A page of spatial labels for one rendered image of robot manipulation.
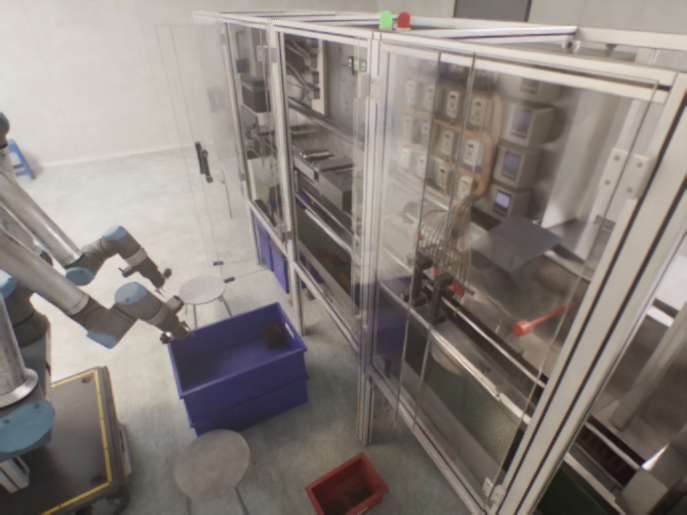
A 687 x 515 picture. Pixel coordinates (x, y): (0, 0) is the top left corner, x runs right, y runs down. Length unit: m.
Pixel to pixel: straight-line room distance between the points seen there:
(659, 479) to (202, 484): 1.49
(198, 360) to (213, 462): 0.62
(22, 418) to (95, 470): 0.67
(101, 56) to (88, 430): 5.02
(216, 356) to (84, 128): 4.71
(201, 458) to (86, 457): 0.45
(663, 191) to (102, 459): 1.95
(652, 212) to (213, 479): 1.69
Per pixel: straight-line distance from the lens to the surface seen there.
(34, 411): 1.38
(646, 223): 0.70
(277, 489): 2.08
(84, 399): 2.25
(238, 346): 2.33
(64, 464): 2.06
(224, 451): 1.92
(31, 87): 6.43
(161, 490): 2.21
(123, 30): 6.30
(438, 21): 2.15
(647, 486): 1.19
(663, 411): 1.46
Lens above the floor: 1.85
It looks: 33 degrees down
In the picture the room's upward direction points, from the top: straight up
